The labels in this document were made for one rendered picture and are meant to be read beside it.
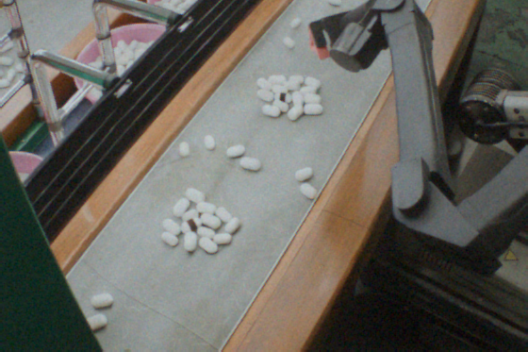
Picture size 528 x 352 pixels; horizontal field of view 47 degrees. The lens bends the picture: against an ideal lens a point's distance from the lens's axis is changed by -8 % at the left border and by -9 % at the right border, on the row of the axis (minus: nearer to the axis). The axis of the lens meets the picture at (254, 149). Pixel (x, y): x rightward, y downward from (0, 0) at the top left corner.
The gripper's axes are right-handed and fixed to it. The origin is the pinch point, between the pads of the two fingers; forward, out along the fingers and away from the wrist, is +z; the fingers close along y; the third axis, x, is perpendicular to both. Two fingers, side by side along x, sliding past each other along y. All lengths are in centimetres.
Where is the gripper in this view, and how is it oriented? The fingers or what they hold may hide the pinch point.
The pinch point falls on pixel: (335, 39)
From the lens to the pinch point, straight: 123.1
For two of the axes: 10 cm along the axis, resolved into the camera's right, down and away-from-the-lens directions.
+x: -3.3, -9.4, -0.2
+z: -2.7, 0.7, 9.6
